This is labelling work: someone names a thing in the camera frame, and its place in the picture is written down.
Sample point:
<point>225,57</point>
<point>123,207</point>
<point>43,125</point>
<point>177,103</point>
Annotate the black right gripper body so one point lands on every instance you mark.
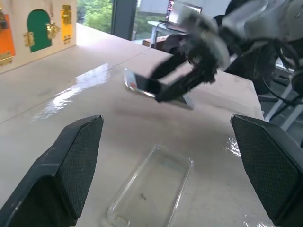
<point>202,61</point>

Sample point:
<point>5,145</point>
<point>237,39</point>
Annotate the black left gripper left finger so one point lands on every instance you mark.
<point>47,179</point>

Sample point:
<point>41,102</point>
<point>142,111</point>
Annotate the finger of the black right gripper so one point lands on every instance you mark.
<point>182,87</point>
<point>169,66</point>

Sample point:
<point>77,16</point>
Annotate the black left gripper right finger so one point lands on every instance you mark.
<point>272,170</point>

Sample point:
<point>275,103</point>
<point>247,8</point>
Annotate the white smartphone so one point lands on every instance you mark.
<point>130,79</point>

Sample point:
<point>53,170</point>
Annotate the clear plastic phone case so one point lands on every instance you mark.
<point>151,189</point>

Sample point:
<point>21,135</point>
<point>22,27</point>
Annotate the white background desk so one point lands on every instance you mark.
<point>157,26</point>

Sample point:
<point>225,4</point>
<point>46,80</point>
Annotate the monitor on background desk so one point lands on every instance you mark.
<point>181,14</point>

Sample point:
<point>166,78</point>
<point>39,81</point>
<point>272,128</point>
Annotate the clear plastic film piece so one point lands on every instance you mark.
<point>254,221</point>

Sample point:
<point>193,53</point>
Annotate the yellow board door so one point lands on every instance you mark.
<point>66,26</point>

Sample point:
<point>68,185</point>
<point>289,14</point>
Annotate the green arched board door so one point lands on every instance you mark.
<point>39,33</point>

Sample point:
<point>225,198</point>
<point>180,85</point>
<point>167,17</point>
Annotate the orange board door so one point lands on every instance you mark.
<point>6,40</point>

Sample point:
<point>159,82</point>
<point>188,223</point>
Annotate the wooden busy board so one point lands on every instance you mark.
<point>21,9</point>

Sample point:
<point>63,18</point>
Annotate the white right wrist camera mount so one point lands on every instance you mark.
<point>220,48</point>

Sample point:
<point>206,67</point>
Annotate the dark window frame pillar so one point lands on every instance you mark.
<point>124,19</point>

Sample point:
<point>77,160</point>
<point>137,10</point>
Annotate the white metal frame desk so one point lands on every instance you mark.
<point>287,106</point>

